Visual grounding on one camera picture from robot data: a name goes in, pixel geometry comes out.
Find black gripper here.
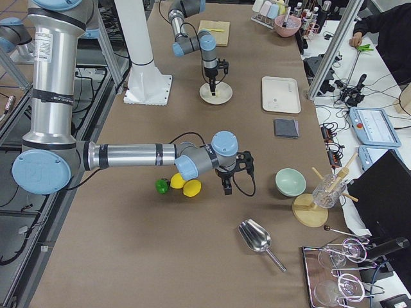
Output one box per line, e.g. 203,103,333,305
215,151,254,195
204,58,229,96

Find round white plate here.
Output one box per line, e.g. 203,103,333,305
199,82,232,105

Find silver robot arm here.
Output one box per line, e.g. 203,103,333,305
12,1,256,196
168,1,229,96

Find white rectangular tray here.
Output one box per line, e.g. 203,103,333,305
261,76,301,114

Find metal glass holder tray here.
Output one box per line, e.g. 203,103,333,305
301,237,385,307

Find wooden cutting board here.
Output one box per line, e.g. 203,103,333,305
198,20,231,47

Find yellow plastic knife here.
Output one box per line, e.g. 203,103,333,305
206,28,225,33

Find mint green bowl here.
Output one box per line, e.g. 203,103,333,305
275,168,306,197

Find grey folded cloth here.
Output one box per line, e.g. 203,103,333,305
274,118,299,139

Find yellow lemon lower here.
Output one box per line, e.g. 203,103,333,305
183,179,202,198

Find yellow lemon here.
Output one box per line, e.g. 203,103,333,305
170,173,186,189
183,179,202,198

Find yellow lemon upper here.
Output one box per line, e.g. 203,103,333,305
170,173,186,189

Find metal scoop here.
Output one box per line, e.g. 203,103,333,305
238,219,286,273

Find wooden cup rack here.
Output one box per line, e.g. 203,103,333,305
292,152,358,227

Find pastel cups rack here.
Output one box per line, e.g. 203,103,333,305
251,0,286,27

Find green lime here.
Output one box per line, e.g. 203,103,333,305
155,178,169,194

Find clear glass cup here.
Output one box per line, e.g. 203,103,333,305
312,174,347,209

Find pink bowl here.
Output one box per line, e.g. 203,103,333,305
274,15,301,38

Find blue teach pendant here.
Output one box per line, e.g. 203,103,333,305
358,145,390,171
349,107,401,148

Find black monitor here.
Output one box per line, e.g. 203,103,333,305
348,150,410,239

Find person in black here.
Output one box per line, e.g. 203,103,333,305
349,3,410,85

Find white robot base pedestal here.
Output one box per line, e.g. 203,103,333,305
114,0,172,106

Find aluminium frame post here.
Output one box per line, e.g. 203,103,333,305
307,0,363,101

